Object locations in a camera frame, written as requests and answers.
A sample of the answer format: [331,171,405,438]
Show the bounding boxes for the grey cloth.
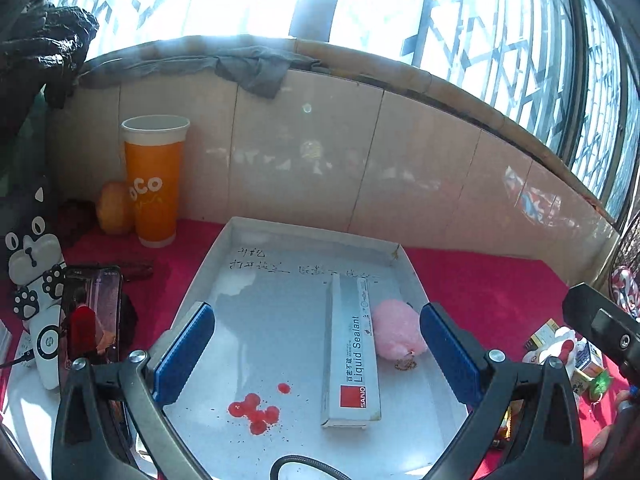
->
[80,52,323,100]

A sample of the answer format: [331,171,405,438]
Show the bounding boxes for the orange round fruit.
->
[96,181,136,236]

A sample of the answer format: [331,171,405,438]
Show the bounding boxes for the black smartphone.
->
[56,265,135,456]

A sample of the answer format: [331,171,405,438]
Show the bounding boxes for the orange packet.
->
[492,405,513,451]

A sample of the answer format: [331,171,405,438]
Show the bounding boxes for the wicker hanging chair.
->
[607,217,640,321]

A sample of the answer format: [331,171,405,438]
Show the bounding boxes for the orange paper cup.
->
[120,115,192,248]

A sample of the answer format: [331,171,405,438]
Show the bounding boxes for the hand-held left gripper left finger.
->
[51,301,216,480]

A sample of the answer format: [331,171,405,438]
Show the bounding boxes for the black charging cable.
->
[0,349,37,369]

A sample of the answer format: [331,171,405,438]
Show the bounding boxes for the pink plush ball keychain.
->
[370,299,430,372]

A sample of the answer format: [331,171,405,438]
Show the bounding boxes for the white shallow tray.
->
[132,216,473,480]

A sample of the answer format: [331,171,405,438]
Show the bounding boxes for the cardboard wall panel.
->
[47,0,640,231]

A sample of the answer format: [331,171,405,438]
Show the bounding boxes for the green small object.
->
[587,372,611,403]

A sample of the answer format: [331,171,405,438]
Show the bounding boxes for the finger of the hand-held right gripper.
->
[561,282,640,387]

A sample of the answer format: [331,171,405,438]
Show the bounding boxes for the red white patterned cushion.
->
[609,266,640,320]

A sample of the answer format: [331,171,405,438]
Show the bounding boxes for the black braided cable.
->
[270,454,351,480]

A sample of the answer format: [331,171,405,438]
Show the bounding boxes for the black white cat charger stand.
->
[4,187,68,391]

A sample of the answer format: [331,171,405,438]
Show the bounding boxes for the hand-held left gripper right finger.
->
[420,301,584,480]

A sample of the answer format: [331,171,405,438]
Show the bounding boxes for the person's right hand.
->
[584,389,640,480]

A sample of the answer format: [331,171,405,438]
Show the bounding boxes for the long white sealant box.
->
[320,274,383,430]

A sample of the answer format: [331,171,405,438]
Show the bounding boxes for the small white blue box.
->
[570,342,610,391]

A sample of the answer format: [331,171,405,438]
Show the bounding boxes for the white blue yellow medicine box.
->
[525,319,560,352]

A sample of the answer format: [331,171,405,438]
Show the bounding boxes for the dark rough cloth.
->
[0,2,100,108]

